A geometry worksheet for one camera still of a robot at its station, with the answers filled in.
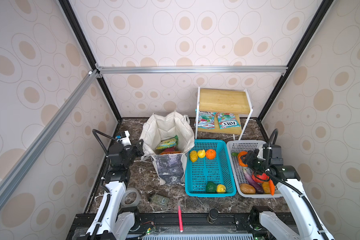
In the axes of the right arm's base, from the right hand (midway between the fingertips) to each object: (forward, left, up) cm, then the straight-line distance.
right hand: (244, 157), depth 78 cm
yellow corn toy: (+8, +26, -11) cm, 30 cm away
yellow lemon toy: (+10, +21, -12) cm, 26 cm away
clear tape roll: (-15, +62, -16) cm, 66 cm away
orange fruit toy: (+9, +15, -12) cm, 22 cm away
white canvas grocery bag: (-6, +39, 0) cm, 40 cm away
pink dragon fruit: (+11, +40, -9) cm, 43 cm away
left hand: (+7, +51, +9) cm, 53 cm away
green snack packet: (+14, +42, -7) cm, 45 cm away
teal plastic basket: (+2, +16, -16) cm, 23 cm away
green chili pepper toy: (+11, -1, -15) cm, 19 cm away
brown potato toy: (-12, -1, -12) cm, 17 cm away
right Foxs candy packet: (+26, +4, +1) cm, 27 cm away
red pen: (-26, +34, -15) cm, 46 cm away
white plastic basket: (-3, -1, -17) cm, 18 cm away
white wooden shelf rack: (+27, +8, +15) cm, 32 cm away
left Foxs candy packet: (+26, +18, +2) cm, 31 cm away
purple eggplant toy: (-11, -8, -14) cm, 20 cm away
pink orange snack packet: (+8, +43, -7) cm, 44 cm away
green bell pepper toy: (-12, +18, -11) cm, 24 cm away
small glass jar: (-17, +45, -13) cm, 50 cm away
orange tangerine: (+9, -4, -13) cm, 16 cm away
